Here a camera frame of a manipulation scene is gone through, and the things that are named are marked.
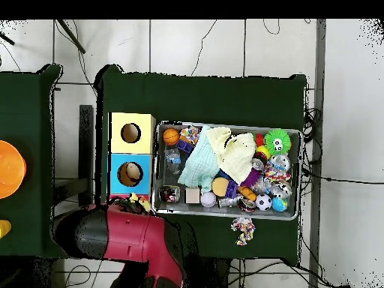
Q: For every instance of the mint green cloth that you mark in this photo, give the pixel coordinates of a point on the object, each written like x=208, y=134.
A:
x=201, y=168

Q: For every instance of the purple plastic toy block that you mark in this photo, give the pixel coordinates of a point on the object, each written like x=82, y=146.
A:
x=184, y=146

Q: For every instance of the crushed black drink can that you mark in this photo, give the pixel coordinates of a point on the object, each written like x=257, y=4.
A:
x=169, y=194

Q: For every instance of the cream yellow cloth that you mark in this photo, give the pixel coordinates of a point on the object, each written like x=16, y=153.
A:
x=237, y=156

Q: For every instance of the small yellow duck plush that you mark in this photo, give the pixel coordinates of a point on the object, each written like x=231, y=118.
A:
x=141, y=202

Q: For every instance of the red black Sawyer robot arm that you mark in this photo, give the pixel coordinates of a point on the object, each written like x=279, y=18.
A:
x=129, y=237

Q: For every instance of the wooden box with three holes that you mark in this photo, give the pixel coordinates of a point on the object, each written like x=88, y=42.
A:
x=144, y=144

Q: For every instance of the shallow metal mesh bin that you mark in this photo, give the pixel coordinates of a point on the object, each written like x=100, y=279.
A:
x=295, y=180

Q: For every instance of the crushed clear water bottle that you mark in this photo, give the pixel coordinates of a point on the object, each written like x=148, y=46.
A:
x=173, y=159

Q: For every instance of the orange toy basketball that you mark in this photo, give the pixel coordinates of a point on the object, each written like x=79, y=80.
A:
x=171, y=136

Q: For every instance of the plain wooden cube block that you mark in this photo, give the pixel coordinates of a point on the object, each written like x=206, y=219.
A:
x=192, y=195

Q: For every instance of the white toy baseball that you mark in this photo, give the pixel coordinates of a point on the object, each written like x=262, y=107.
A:
x=208, y=199

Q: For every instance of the dark green table cloth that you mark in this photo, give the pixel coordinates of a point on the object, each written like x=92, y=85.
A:
x=210, y=99
x=27, y=108

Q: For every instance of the green spiky ball with eyes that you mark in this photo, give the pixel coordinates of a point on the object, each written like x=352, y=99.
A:
x=271, y=139

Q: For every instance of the small toy soccer ball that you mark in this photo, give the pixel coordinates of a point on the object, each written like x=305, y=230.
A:
x=264, y=202

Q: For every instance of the black upright panel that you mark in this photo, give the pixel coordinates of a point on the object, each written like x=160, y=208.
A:
x=86, y=135

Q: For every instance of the black tripod leg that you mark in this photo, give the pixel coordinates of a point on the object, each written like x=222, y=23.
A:
x=72, y=36
x=7, y=39

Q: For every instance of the orange bowl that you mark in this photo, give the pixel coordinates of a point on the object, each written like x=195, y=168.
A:
x=10, y=169

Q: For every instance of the small yellow object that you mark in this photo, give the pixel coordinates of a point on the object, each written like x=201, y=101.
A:
x=4, y=229

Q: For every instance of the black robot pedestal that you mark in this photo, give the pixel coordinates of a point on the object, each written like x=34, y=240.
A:
x=204, y=273

